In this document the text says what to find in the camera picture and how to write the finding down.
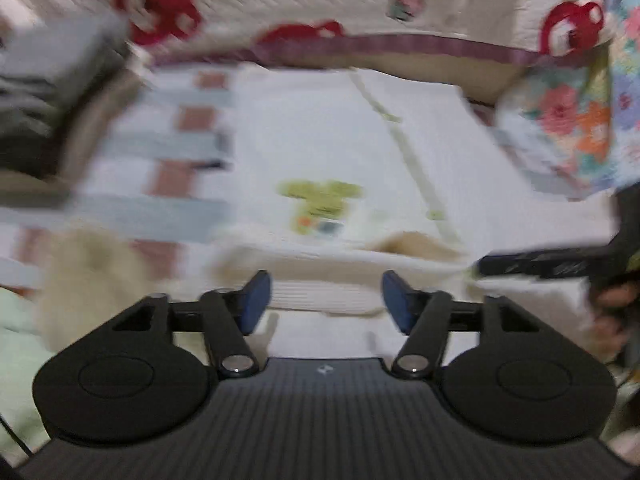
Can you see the light green cloth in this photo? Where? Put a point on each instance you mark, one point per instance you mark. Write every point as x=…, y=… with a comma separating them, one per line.
x=15, y=350

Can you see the beige bed base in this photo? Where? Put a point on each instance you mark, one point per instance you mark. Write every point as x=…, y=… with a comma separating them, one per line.
x=425, y=67

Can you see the cream waffle-knit sweatshirt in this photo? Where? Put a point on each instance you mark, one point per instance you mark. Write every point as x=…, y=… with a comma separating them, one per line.
x=325, y=135

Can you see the white quilted bear-print bedspread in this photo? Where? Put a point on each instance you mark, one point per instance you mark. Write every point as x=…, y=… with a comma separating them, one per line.
x=300, y=0

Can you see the checkered rug with dog print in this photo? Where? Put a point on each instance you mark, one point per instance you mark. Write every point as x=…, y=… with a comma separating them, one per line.
x=165, y=160

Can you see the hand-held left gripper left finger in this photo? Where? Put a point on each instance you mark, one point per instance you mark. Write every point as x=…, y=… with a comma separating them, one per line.
x=255, y=300

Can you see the person's right hand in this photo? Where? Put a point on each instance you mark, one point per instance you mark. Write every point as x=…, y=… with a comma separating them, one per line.
x=617, y=295

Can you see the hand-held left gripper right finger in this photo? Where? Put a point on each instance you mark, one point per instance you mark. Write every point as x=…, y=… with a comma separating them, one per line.
x=395, y=305

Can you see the grey folded clothes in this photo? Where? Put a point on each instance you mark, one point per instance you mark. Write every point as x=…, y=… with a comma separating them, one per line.
x=55, y=55

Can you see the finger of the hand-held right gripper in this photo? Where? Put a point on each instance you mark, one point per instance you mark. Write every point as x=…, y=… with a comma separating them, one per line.
x=530, y=262

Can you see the beige folded garment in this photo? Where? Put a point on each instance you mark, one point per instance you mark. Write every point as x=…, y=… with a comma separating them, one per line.
x=30, y=185

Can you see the floral patchwork quilt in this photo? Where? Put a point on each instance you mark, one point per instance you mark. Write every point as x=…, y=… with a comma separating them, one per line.
x=575, y=110

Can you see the beige fleece cloth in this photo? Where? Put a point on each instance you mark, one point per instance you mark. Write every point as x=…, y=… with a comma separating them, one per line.
x=90, y=280

